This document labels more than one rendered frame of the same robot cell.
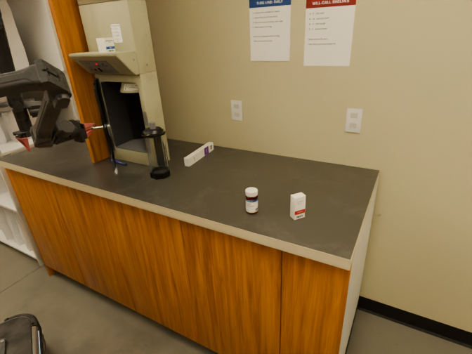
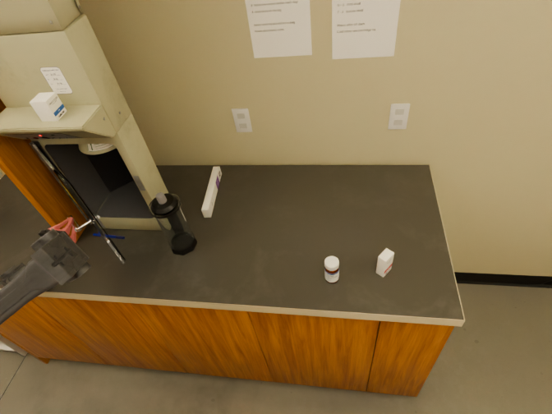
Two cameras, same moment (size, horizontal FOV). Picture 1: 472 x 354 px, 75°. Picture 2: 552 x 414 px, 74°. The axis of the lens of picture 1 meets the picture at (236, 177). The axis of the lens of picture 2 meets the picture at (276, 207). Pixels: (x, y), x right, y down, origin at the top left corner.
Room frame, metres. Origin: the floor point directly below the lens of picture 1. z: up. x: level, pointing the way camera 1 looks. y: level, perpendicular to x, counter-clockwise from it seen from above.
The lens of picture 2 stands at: (0.43, 0.26, 2.00)
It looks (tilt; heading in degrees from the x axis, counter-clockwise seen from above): 46 degrees down; 344
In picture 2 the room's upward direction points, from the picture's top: 10 degrees counter-clockwise
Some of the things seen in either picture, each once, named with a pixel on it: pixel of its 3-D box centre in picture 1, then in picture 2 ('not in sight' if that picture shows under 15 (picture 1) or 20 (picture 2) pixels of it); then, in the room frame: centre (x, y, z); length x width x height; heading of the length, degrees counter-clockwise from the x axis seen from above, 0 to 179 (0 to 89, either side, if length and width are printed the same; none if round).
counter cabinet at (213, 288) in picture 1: (178, 237); (207, 282); (1.55, 0.37, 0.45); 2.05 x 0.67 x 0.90; 60
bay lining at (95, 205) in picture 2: (142, 112); (117, 162); (1.69, 0.49, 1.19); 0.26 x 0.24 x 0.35; 60
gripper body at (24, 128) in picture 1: (25, 126); not in sight; (1.45, 0.98, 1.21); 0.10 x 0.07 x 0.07; 149
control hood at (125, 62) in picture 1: (103, 64); (51, 131); (1.53, 0.58, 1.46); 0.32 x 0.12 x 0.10; 60
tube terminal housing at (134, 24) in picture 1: (138, 86); (101, 132); (1.69, 0.49, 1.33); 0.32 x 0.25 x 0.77; 60
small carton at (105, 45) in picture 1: (105, 45); (48, 107); (1.51, 0.55, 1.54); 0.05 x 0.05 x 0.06; 61
